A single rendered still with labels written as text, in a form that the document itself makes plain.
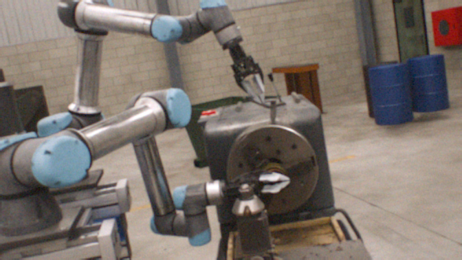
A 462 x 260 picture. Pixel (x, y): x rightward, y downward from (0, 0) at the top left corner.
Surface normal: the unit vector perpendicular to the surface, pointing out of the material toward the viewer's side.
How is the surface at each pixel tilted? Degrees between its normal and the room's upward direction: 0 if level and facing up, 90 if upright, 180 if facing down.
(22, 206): 72
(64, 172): 91
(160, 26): 90
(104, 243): 90
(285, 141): 90
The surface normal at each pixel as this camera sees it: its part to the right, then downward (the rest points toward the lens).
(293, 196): -0.03, 0.15
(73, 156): 0.73, -0.01
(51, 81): 0.27, 0.10
